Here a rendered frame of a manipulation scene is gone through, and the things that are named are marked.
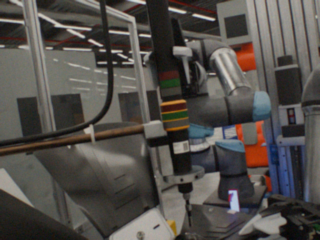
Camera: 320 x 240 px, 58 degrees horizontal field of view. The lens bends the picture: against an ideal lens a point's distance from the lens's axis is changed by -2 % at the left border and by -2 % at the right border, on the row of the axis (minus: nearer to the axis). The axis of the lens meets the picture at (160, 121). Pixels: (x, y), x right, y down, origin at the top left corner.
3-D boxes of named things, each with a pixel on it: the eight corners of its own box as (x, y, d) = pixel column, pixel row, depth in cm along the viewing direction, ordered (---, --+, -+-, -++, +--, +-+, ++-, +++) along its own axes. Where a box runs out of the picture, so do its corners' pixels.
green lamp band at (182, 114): (165, 121, 46) (164, 113, 46) (159, 120, 50) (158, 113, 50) (191, 116, 47) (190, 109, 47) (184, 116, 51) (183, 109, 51)
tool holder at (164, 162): (155, 189, 45) (145, 125, 44) (148, 179, 52) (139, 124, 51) (211, 177, 46) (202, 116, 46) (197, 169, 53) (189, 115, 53)
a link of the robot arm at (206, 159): (220, 177, 119) (204, 41, 100) (183, 183, 121) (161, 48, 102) (215, 163, 131) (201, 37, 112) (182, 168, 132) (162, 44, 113)
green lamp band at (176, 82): (162, 88, 47) (161, 80, 46) (158, 90, 50) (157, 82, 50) (183, 85, 47) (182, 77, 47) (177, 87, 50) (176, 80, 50)
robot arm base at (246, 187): (224, 188, 133) (221, 166, 133) (257, 187, 126) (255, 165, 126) (213, 199, 120) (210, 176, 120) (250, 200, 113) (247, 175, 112)
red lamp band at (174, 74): (161, 80, 46) (160, 72, 46) (157, 82, 50) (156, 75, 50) (182, 77, 47) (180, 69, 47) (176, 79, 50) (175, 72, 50)
